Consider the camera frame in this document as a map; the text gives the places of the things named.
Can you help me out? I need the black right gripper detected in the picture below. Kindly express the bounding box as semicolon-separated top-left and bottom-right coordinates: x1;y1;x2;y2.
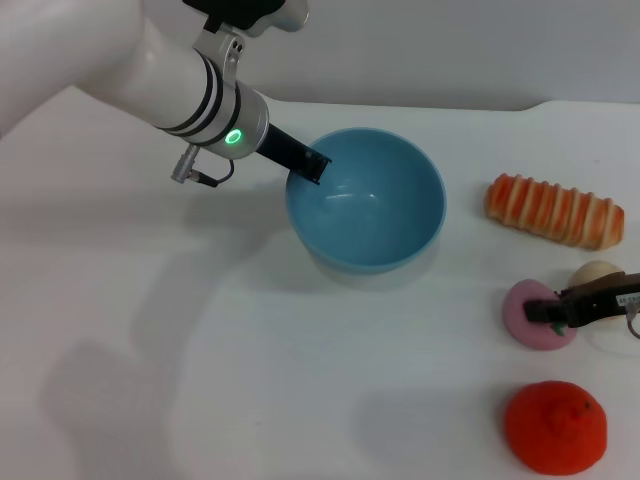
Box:
522;271;640;330

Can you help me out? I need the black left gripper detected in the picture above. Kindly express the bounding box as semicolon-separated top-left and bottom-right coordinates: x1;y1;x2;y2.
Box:
255;122;333;187

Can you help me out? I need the pink toy peach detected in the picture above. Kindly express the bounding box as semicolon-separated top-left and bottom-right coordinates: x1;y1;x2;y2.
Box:
501;279;579;352

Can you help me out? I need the blue bowl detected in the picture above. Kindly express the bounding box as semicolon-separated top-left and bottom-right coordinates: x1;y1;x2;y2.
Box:
284;127;447;278

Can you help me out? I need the beige toy bun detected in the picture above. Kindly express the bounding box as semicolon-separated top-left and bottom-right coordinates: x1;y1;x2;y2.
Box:
569;260;625;289

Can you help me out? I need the orange striped toy bread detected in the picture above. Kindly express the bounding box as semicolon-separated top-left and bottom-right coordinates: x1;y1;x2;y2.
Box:
483;172;626;250

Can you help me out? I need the orange toy tangerine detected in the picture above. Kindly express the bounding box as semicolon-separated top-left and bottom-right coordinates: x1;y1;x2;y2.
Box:
503;380;609;477

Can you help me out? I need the right wrist cable with connector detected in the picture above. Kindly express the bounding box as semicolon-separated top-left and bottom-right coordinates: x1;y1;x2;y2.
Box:
623;303;640;342

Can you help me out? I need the wrist cable with connector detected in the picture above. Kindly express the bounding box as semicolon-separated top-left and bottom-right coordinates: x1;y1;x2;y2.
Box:
171;144;237;189
623;303;640;342

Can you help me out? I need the left wrist cable with connector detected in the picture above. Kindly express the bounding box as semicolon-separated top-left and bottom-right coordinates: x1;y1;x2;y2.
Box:
171;144;237;189

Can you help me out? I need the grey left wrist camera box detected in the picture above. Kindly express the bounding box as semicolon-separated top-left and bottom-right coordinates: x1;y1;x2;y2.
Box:
181;0;311;39

